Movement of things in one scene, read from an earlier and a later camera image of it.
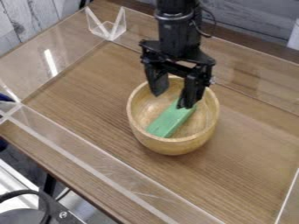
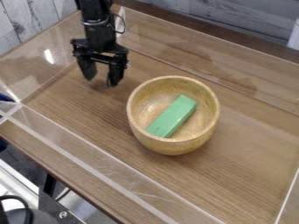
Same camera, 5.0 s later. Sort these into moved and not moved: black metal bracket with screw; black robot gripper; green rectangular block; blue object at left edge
Moved: black robot gripper
Not moved: green rectangular block; black metal bracket with screw; blue object at left edge
